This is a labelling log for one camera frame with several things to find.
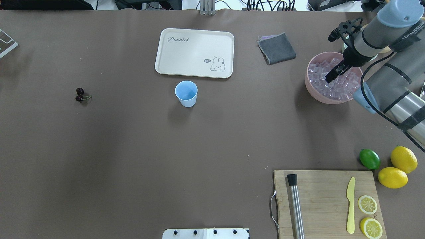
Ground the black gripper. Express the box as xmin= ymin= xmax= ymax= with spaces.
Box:
xmin=325 ymin=33 xmax=374 ymax=83

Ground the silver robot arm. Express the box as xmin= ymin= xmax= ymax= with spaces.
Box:
xmin=325 ymin=0 xmax=425 ymax=149

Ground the pile of clear ice cubes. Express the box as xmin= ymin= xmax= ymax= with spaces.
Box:
xmin=307 ymin=57 xmax=362 ymax=101

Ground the light blue cup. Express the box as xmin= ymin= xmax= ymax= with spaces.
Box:
xmin=175 ymin=80 xmax=198 ymax=108

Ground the dark cherries pair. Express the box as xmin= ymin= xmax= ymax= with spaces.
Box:
xmin=75 ymin=88 xmax=92 ymax=102

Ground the pink bowl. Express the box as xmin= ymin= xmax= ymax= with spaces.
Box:
xmin=305 ymin=52 xmax=363 ymax=104

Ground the grey folded cloth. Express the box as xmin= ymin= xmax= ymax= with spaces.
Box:
xmin=257 ymin=32 xmax=296 ymax=64

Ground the green lime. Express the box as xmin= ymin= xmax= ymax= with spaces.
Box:
xmin=359 ymin=149 xmax=381 ymax=170

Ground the yellow lemon near board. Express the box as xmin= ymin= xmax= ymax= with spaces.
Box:
xmin=378 ymin=167 xmax=408 ymax=189

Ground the steel muddler black tip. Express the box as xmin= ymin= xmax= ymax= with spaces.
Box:
xmin=287 ymin=174 xmax=305 ymax=239

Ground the yellow plastic knife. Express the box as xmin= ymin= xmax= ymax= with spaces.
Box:
xmin=346 ymin=177 xmax=356 ymax=234

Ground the wooden cutting board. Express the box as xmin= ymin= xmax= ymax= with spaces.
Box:
xmin=273 ymin=170 xmax=379 ymax=239

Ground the lemon slice lower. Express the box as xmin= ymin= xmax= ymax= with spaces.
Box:
xmin=357 ymin=195 xmax=378 ymax=215

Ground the lemon slice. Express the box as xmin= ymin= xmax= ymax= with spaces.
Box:
xmin=360 ymin=217 xmax=383 ymax=239
xmin=357 ymin=195 xmax=378 ymax=215

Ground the cream rabbit tray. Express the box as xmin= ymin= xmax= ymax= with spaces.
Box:
xmin=155 ymin=28 xmax=235 ymax=79

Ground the lemon slice upper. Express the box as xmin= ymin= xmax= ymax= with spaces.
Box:
xmin=360 ymin=217 xmax=383 ymax=239

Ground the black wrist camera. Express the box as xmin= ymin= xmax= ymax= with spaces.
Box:
xmin=328 ymin=18 xmax=363 ymax=42

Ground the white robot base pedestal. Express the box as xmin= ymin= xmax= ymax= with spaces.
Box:
xmin=162 ymin=228 xmax=250 ymax=239

